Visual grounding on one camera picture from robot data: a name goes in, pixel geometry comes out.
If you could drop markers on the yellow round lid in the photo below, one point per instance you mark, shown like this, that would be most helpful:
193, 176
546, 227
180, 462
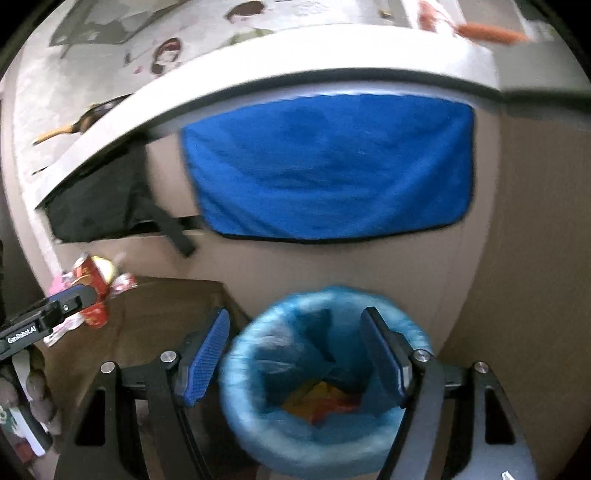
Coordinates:
106, 270

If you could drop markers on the printed blanket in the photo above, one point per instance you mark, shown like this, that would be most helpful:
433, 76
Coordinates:
184, 46

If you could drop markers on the orange fuzzy object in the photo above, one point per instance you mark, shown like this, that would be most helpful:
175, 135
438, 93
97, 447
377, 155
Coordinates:
489, 32

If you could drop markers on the grey bed frame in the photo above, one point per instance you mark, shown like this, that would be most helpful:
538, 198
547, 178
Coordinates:
277, 78

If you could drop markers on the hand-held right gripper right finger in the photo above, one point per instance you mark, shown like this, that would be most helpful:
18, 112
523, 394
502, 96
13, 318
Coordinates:
383, 357

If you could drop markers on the person's left hand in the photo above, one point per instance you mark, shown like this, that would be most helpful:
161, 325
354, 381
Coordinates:
44, 397

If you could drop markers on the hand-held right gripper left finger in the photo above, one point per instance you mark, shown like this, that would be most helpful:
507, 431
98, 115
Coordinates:
205, 355

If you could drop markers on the orange wrapper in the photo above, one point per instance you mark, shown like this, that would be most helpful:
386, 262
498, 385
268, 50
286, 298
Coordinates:
323, 398

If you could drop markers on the blue plastic bag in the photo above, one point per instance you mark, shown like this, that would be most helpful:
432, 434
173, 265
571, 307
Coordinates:
258, 429

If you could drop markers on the blue cloth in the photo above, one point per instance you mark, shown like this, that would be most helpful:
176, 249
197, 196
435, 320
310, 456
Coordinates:
328, 170

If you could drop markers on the red snack packet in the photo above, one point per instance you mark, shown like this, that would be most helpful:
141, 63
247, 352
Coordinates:
94, 314

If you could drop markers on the pink printed tissue packet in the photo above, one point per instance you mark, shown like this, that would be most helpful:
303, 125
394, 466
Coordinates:
60, 282

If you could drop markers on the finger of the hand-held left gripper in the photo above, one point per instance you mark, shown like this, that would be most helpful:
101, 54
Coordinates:
74, 302

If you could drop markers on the black cloth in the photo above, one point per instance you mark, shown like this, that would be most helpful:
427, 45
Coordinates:
97, 203

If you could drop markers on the clear red and white wrapper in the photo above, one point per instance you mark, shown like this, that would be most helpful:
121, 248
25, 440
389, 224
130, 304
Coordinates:
123, 281

